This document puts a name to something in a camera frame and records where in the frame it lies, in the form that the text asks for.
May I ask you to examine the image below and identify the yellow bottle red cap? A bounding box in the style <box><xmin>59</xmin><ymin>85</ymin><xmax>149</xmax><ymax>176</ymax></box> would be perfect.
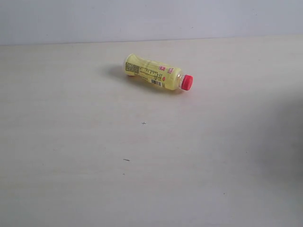
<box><xmin>123</xmin><ymin>54</ymin><xmax>193</xmax><ymax>91</ymax></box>

